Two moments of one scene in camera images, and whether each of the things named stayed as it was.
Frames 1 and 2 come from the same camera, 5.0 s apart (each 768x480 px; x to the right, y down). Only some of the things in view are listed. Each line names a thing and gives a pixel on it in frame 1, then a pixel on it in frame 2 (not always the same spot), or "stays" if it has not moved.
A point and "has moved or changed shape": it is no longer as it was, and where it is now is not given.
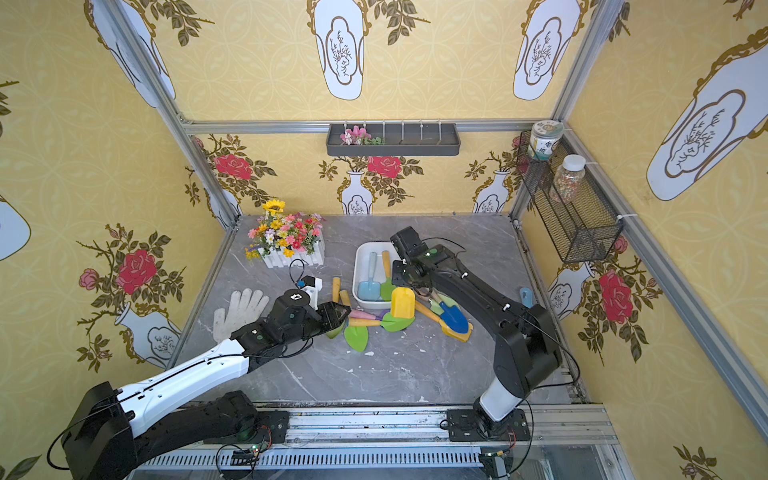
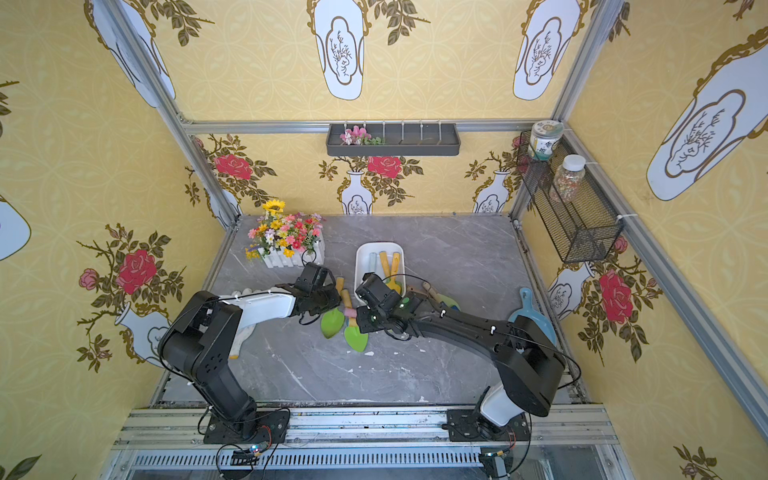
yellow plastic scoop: [403, 303] has moved or changed shape
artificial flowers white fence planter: [287, 240] stays
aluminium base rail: [406, 443] stays
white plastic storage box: [372, 274] stays
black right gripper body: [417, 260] to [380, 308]
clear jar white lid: [569, 177] stays
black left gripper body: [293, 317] to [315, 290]
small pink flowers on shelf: [358, 136] stays
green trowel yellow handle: [387, 287] stays
